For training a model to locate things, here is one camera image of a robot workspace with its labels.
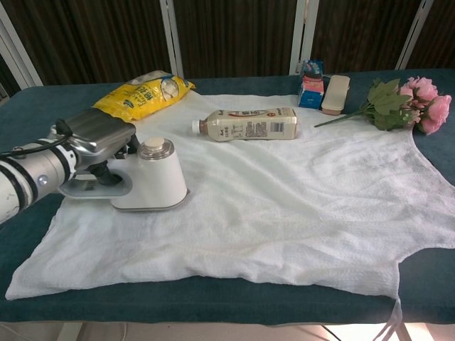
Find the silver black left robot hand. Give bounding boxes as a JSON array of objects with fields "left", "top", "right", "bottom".
[{"left": 49, "top": 108, "right": 141, "bottom": 188}]

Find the white handheld garment steamer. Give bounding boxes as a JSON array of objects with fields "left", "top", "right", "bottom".
[{"left": 58, "top": 137, "right": 188, "bottom": 213}]

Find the white cloth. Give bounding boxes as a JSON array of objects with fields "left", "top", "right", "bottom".
[{"left": 5, "top": 92, "right": 455, "bottom": 341}]

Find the yellow snack bag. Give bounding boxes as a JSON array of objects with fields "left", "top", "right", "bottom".
[{"left": 91, "top": 70, "right": 197, "bottom": 122}]

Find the dark blue table cover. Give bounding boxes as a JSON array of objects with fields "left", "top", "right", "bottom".
[{"left": 0, "top": 69, "right": 455, "bottom": 326}]

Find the beige milk tea bottle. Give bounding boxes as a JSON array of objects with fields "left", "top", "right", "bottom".
[{"left": 191, "top": 107, "right": 299, "bottom": 143}]

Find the brown folding partition screen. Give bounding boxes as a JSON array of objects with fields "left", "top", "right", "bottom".
[{"left": 0, "top": 0, "right": 455, "bottom": 88}]

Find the blue cookie box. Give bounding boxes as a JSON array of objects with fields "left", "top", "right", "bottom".
[{"left": 297, "top": 59, "right": 325, "bottom": 109}]

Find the cream rectangular box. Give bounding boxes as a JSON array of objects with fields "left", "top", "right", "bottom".
[{"left": 321, "top": 74, "right": 352, "bottom": 117}]

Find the pink rose bouquet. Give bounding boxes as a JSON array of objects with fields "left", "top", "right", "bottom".
[{"left": 314, "top": 76, "right": 453, "bottom": 136}]

